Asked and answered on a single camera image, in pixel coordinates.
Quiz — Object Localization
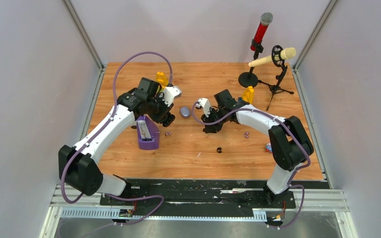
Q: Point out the purple cable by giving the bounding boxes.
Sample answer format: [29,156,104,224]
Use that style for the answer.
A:
[60,51,174,238]
[191,101,312,230]

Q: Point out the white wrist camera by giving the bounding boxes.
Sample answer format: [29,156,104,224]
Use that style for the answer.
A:
[196,98,211,117]
[162,86,182,107]

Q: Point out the yellow green toy block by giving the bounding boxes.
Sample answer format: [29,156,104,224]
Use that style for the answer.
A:
[155,72,169,88]

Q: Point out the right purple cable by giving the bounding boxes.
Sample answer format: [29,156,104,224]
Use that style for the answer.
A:
[191,101,312,230]

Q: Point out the purple stapler box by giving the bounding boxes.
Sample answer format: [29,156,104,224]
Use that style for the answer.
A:
[136,116,160,150]

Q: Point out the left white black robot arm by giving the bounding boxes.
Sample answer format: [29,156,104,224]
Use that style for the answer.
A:
[58,78,182,205]

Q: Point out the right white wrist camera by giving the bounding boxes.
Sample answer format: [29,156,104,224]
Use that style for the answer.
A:
[196,98,211,117]

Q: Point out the cream microphone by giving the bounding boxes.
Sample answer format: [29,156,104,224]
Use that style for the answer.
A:
[248,48,297,67]

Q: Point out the colourful toy block pile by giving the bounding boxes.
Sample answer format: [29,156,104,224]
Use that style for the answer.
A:
[241,86,254,104]

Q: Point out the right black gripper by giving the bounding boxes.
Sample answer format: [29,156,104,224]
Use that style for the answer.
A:
[201,108,227,134]

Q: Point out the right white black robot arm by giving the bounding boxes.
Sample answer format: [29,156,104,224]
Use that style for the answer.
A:
[193,90,314,207]

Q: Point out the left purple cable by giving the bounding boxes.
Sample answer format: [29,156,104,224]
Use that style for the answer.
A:
[60,51,174,238]

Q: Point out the black tripod mic stand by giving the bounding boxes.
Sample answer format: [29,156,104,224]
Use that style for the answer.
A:
[258,45,294,111]

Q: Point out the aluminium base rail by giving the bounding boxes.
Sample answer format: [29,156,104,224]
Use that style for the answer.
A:
[40,179,358,238]

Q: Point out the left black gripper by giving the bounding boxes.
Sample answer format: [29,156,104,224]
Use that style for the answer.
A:
[147,93,174,124]

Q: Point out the red microphone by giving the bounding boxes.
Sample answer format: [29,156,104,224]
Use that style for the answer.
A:
[251,12,273,51]

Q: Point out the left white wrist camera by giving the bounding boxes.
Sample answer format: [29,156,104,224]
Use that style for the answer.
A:
[162,86,182,107]

